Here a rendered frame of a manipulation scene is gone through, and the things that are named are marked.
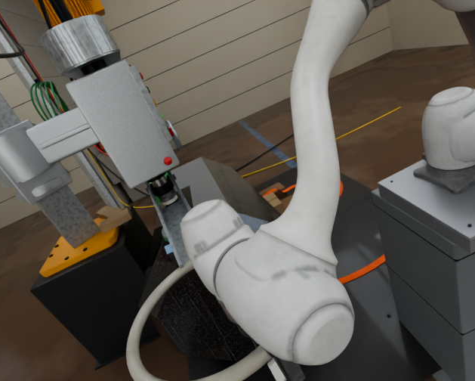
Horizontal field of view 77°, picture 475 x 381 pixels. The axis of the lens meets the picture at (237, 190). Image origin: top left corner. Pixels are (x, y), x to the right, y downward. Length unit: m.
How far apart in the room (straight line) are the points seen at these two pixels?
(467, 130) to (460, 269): 0.40
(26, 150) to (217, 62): 5.08
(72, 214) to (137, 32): 4.92
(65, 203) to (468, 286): 1.99
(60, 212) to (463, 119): 1.99
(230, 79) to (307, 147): 6.24
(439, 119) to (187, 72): 5.81
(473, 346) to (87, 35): 1.65
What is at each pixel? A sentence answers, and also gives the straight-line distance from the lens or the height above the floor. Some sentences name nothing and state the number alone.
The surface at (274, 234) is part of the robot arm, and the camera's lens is 0.34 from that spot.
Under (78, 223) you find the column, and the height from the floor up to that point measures 0.91.
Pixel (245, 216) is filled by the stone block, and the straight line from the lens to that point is 1.36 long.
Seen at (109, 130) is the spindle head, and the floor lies 1.40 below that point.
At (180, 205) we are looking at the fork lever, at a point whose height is 1.02.
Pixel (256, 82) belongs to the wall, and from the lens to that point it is 6.74.
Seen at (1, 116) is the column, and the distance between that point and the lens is 2.06.
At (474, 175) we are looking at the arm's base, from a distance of 1.15.
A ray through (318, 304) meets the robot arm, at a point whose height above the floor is 1.27.
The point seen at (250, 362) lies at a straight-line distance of 0.63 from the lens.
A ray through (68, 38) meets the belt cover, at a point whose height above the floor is 1.69.
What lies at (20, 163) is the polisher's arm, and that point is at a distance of 1.98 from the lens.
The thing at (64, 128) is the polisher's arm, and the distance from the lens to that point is 1.93.
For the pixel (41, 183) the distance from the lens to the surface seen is 2.04.
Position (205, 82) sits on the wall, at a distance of 6.56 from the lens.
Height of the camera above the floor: 1.50
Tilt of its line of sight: 25 degrees down
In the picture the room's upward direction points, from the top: 24 degrees counter-clockwise
